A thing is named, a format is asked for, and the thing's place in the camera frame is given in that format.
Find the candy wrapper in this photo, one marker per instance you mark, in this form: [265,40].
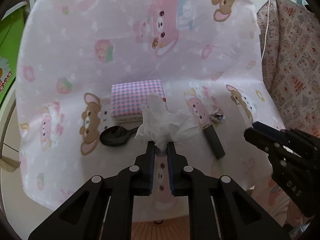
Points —
[216,117]

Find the pink cartoon bear sheet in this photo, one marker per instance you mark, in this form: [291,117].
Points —
[205,52]

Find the purple checkered tissue pack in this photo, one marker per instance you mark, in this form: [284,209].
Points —
[127,99]

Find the white tissue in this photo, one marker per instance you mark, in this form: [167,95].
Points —
[161,126]

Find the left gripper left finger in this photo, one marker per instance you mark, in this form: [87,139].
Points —
[103,207]

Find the pink woven trash basket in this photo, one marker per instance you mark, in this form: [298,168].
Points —
[175,228]

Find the green plastic storage box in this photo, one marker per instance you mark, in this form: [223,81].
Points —
[12,25]

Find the black plastic spoon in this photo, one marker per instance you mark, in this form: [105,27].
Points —
[116,136]

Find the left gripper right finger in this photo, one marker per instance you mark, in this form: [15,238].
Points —
[218,207]

